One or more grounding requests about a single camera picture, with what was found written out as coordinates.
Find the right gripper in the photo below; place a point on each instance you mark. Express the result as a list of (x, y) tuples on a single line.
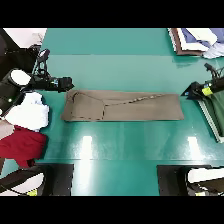
[(194, 91)]

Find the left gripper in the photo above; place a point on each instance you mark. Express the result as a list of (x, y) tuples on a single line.
[(62, 84)]

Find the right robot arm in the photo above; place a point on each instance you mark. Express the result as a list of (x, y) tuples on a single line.
[(217, 85)]

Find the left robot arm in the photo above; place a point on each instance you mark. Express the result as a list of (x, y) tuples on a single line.
[(19, 77)]

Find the green garment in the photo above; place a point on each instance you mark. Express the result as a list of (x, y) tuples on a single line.
[(216, 111)]

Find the dark brown garment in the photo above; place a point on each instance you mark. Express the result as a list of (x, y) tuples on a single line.
[(182, 48)]

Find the white garment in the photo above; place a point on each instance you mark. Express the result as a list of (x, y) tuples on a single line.
[(201, 34), (28, 113)]

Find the pale blue garment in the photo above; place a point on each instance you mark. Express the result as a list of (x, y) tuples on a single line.
[(216, 50)]

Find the beige garment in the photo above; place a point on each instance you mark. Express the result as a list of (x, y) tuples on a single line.
[(5, 128)]

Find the red garment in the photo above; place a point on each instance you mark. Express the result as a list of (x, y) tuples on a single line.
[(21, 145)]

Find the black mounting plate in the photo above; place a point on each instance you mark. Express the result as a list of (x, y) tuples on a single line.
[(171, 180), (60, 180)]

